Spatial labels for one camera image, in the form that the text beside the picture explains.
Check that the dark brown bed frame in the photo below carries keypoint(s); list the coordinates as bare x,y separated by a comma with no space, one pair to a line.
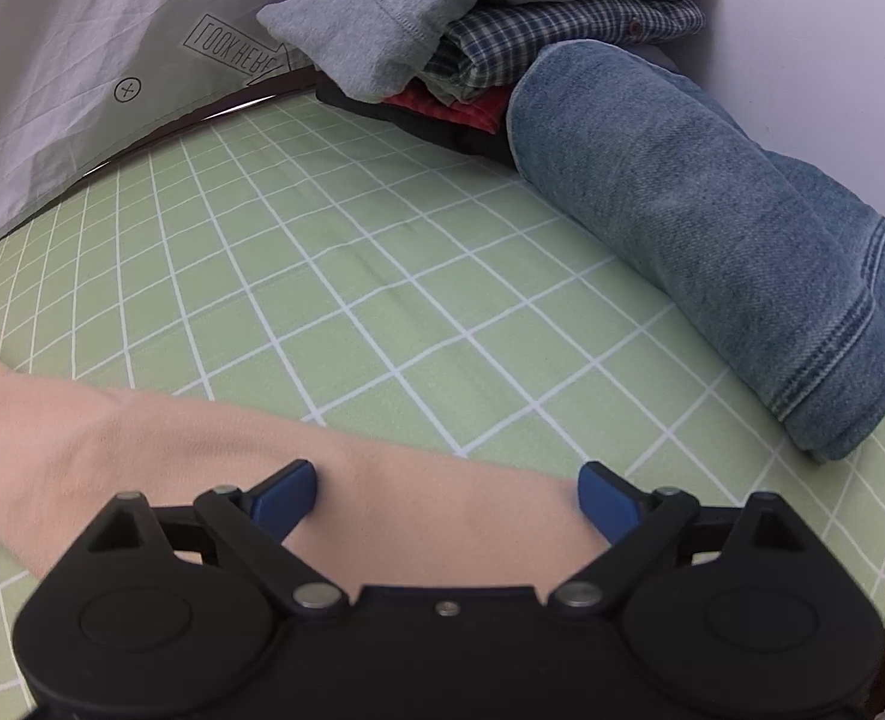
210,106

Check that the carrot-print pale sheet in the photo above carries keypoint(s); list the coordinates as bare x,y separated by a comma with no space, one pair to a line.
75,30

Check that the black folded garment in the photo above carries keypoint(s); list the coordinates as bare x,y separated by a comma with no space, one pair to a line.
457,141

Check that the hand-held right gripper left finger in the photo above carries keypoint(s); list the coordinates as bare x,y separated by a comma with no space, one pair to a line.
285,501

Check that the red folded garment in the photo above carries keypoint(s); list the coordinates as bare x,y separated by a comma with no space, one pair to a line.
472,109

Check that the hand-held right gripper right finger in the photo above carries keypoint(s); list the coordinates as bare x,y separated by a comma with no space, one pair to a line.
607,501

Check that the plaid folded shirt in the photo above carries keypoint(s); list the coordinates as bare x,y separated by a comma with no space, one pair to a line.
562,30

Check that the blue folded jeans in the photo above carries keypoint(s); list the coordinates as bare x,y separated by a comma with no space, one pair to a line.
675,202

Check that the grey folded sweater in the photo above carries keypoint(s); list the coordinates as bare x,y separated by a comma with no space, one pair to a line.
427,0

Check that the beige long-sleeve shirt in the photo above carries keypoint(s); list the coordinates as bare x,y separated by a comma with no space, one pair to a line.
150,450

